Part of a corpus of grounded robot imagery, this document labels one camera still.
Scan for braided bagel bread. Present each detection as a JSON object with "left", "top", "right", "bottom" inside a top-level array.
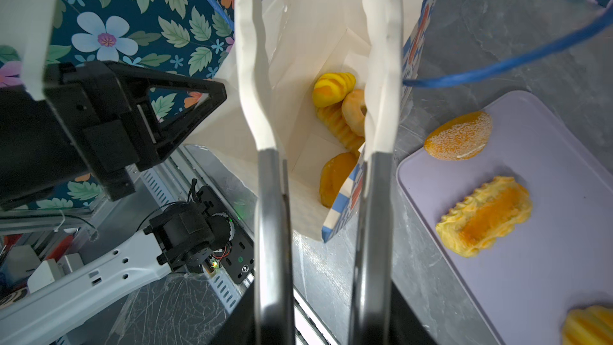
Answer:
[{"left": 342, "top": 89, "right": 367, "bottom": 137}]

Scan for small striped round bun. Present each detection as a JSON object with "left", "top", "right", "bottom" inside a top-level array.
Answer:
[{"left": 561, "top": 306, "right": 612, "bottom": 345}]

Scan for large striped loaf bread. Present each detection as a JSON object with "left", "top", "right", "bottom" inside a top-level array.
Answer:
[{"left": 316, "top": 103, "right": 365, "bottom": 157}]

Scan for yellow oval bread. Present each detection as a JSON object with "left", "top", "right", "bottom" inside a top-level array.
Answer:
[{"left": 312, "top": 73, "right": 356, "bottom": 108}]

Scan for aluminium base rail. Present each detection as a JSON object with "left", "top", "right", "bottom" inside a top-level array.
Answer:
[{"left": 113, "top": 145, "right": 256, "bottom": 344}]

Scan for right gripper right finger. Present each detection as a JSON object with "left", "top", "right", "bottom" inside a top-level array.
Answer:
[{"left": 390, "top": 282, "right": 437, "bottom": 345}]

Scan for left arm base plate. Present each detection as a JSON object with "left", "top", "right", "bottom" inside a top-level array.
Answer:
[{"left": 196, "top": 186, "right": 255, "bottom": 284}]

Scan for metal tongs white tips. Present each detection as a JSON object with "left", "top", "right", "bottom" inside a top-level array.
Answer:
[{"left": 234, "top": 0, "right": 404, "bottom": 344}]

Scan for long ridged glazed bread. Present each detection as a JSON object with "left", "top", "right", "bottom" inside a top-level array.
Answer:
[{"left": 435, "top": 177, "right": 533, "bottom": 258}]

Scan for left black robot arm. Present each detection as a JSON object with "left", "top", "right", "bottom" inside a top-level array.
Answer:
[{"left": 1, "top": 62, "right": 237, "bottom": 344}]

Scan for checkered paper bag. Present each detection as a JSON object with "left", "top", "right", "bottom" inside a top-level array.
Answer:
[{"left": 188, "top": 0, "right": 436, "bottom": 241}]

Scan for sugared round bread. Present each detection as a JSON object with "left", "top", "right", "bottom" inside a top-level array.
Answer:
[{"left": 424, "top": 111, "right": 493, "bottom": 161}]

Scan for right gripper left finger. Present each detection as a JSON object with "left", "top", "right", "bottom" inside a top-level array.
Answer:
[{"left": 209, "top": 284, "right": 255, "bottom": 345}]

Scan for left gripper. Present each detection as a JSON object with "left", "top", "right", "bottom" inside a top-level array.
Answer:
[{"left": 1, "top": 62, "right": 227, "bottom": 211}]

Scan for orange pointed bread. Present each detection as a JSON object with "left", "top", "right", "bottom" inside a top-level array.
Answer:
[{"left": 319, "top": 153, "right": 358, "bottom": 209}]

